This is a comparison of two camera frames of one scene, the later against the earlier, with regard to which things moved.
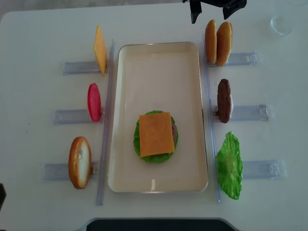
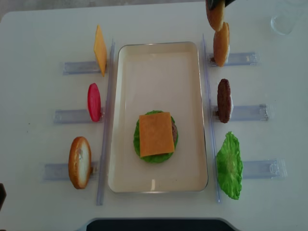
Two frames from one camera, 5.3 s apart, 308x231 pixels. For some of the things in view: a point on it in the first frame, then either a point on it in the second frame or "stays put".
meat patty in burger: [174, 132] stays put
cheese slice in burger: [156, 134] stays put
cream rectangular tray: [163, 76] stays put
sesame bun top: [211, 42] to [215, 16]
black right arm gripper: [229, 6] to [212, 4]
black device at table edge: [159, 224] stays put
